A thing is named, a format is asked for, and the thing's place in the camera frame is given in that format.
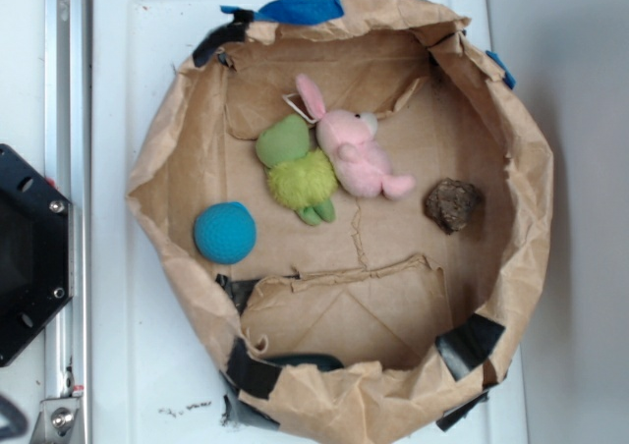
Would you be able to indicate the brown grey rock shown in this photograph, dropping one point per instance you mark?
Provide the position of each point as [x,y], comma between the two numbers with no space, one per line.
[451,204]

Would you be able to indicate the blue textured ball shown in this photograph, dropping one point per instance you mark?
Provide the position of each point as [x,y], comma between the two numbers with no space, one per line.
[225,233]

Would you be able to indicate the white plastic tray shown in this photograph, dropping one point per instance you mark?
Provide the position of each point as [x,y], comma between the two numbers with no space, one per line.
[151,379]

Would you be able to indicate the pink plush bunny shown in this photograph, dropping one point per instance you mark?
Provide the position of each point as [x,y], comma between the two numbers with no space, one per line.
[348,139]

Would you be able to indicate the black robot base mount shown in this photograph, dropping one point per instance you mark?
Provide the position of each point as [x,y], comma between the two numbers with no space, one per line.
[35,250]

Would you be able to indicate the green plush toy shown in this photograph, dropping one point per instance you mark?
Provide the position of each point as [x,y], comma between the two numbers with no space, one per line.
[299,178]

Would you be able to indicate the brown paper bag bin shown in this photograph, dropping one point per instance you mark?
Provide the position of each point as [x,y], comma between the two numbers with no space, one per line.
[365,329]

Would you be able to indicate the aluminium frame rail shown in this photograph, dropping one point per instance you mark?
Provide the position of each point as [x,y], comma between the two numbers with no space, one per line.
[65,414]

